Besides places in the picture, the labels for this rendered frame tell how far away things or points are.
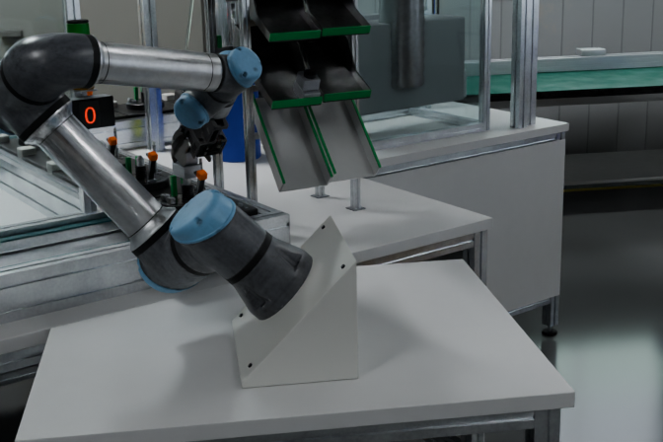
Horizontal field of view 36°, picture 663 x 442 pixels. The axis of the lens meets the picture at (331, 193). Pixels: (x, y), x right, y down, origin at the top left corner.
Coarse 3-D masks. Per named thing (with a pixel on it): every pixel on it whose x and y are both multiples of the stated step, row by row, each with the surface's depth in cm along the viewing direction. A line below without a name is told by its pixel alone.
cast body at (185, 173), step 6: (186, 156) 237; (186, 162) 237; (192, 162) 238; (174, 168) 240; (180, 168) 238; (186, 168) 236; (192, 168) 237; (198, 168) 238; (174, 174) 241; (180, 174) 238; (186, 174) 237; (192, 174) 238
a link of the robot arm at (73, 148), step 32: (0, 64) 178; (0, 96) 179; (64, 96) 185; (0, 128) 185; (32, 128) 181; (64, 128) 183; (64, 160) 184; (96, 160) 185; (96, 192) 186; (128, 192) 186; (128, 224) 187; (160, 224) 187; (160, 256) 187; (160, 288) 193
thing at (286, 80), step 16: (256, 32) 261; (256, 48) 263; (272, 48) 265; (288, 48) 261; (272, 64) 259; (288, 64) 260; (304, 64) 253; (272, 80) 253; (288, 80) 254; (272, 96) 247; (288, 96) 248; (320, 96) 247
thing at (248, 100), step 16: (208, 0) 257; (240, 0) 244; (208, 16) 258; (240, 16) 245; (208, 32) 259; (240, 32) 246; (208, 48) 261; (352, 48) 265; (256, 160) 254; (256, 176) 255; (256, 192) 256; (320, 192) 289; (352, 192) 276; (352, 208) 276
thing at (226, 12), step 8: (216, 0) 323; (224, 0) 322; (216, 8) 324; (224, 8) 322; (232, 8) 322; (216, 16) 324; (224, 16) 323; (232, 16) 323; (216, 24) 325; (224, 24) 324; (232, 24) 324; (216, 32) 326; (224, 32) 324; (232, 32) 324; (224, 40) 325; (232, 40) 325
